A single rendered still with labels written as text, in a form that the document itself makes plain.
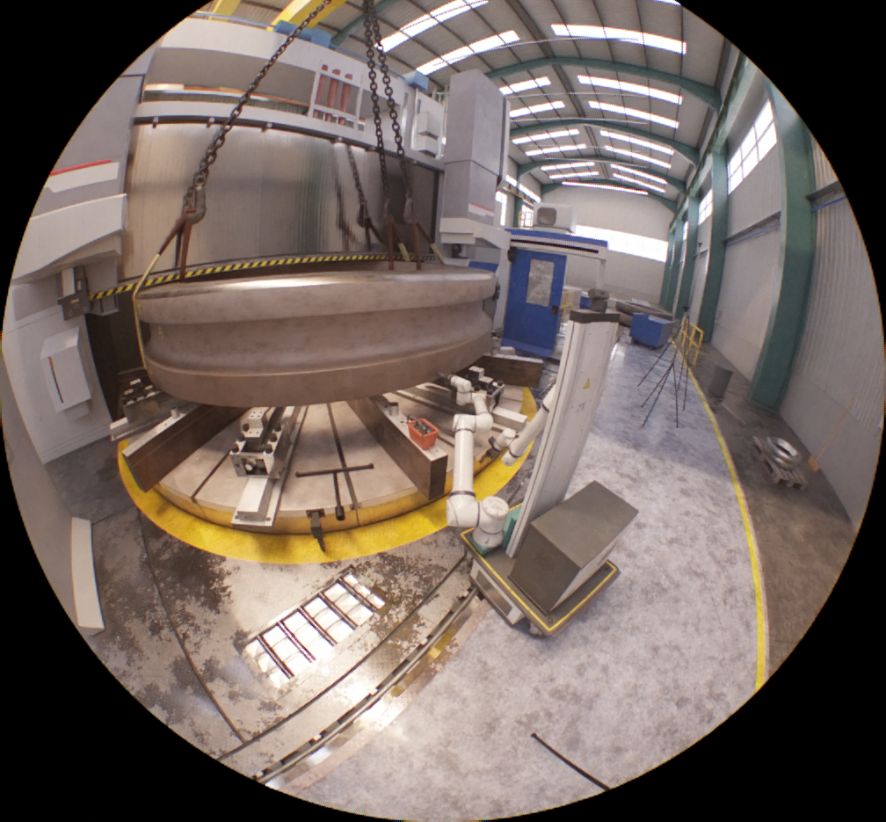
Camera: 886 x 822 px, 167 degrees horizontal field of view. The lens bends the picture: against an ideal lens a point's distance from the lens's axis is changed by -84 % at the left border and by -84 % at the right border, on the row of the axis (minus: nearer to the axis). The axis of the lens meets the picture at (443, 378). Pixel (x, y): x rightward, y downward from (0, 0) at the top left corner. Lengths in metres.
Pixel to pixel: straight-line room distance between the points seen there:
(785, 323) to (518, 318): 7.35
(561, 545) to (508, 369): 3.01
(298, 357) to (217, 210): 3.06
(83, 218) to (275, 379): 2.08
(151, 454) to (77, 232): 1.84
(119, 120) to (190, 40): 4.15
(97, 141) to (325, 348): 2.98
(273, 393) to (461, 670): 2.19
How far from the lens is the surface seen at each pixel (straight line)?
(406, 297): 2.29
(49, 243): 2.90
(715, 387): 8.12
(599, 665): 2.22
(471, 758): 1.95
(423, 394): 3.43
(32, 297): 3.99
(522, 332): 7.05
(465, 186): 6.18
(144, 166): 4.86
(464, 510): 1.69
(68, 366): 4.56
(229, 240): 4.81
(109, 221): 2.80
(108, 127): 3.51
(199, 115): 5.01
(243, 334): 2.42
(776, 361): 9.55
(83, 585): 3.13
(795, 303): 9.63
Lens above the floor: 1.92
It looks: 23 degrees down
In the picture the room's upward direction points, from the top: 4 degrees clockwise
